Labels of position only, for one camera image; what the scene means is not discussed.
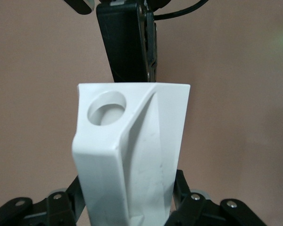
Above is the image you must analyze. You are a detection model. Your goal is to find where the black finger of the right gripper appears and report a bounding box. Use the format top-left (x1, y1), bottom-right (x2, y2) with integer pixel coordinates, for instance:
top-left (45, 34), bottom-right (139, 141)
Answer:
top-left (143, 10), bottom-right (159, 83)
top-left (95, 4), bottom-right (145, 83)

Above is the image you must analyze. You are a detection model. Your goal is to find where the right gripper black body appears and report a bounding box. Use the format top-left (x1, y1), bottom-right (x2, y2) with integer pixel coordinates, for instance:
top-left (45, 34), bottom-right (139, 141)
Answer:
top-left (98, 0), bottom-right (149, 7)

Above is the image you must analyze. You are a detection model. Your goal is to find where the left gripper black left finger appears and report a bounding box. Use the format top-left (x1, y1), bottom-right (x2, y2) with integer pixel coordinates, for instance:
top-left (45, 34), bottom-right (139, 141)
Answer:
top-left (0, 175), bottom-right (87, 226)

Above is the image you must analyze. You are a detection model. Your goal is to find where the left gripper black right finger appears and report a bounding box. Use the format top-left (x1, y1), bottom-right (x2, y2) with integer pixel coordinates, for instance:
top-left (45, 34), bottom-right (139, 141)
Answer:
top-left (166, 169), bottom-right (267, 226)

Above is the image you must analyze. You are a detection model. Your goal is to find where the white faceted plastic cup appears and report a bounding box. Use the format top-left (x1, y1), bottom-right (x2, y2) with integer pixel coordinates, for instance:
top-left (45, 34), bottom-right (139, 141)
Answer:
top-left (71, 81), bottom-right (191, 226)

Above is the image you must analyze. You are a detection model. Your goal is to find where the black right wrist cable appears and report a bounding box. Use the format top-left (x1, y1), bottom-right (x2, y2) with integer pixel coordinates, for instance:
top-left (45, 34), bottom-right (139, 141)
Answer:
top-left (153, 0), bottom-right (209, 21)

